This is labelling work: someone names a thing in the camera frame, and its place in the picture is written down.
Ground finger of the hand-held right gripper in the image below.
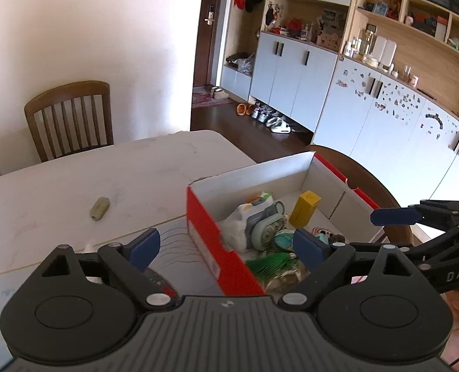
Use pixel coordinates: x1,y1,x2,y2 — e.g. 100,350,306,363
347,236,449,258
370,200,459,238

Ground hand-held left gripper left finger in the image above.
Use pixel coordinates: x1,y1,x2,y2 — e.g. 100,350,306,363
28,228,176,311

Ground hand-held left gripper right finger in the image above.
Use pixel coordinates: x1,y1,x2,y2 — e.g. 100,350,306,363
278,228,434,313

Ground green tassel charm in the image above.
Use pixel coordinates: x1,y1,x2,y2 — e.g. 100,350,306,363
248,251,298,278

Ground red white cardboard box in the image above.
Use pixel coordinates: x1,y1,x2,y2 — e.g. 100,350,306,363
186,151,389,297

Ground teal small item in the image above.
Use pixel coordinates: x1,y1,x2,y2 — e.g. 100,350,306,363
273,229,296,251

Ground black remote control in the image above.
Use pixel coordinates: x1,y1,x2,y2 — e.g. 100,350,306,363
142,267,182,303

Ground small yellow box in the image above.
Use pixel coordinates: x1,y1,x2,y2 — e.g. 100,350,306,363
289,190,322,228

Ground dark brown round-backed chair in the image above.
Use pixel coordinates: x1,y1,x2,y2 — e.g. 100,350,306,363
306,144,414,246

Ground olive green pouch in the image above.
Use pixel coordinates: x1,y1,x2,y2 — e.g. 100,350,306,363
89,196,110,222

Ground grey mask in white bag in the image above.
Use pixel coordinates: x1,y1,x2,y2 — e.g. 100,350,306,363
218,191,287,252

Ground row of shoes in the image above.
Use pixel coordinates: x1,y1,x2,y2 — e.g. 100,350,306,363
250,104,292,135

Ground slatted wooden chair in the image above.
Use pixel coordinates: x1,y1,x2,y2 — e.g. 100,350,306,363
24,81,115,163

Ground light blue table mat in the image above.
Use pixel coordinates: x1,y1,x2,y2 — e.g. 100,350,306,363
0,221,224,361

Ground patterned rug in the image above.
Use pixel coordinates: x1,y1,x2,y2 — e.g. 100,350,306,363
191,86,234,109

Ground white storage canisters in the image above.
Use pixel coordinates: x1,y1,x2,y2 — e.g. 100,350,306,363
372,35,398,69

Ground group of small bottles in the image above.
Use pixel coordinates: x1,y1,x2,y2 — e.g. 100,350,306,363
343,27,373,61

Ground translucent plastic bag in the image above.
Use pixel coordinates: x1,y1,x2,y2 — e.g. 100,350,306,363
239,52,257,74

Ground black bag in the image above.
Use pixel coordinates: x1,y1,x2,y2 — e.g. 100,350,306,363
225,51,252,65

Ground brown door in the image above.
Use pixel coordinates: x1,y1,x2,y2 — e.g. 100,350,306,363
190,0,227,91

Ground red flower ornament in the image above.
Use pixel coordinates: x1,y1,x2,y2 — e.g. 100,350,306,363
285,18,304,36

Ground black hanging pouch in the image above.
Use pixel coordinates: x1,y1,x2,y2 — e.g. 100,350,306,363
265,2,283,28

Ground grey wooden wall cabinet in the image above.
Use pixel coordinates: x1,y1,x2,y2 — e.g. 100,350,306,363
219,0,459,218

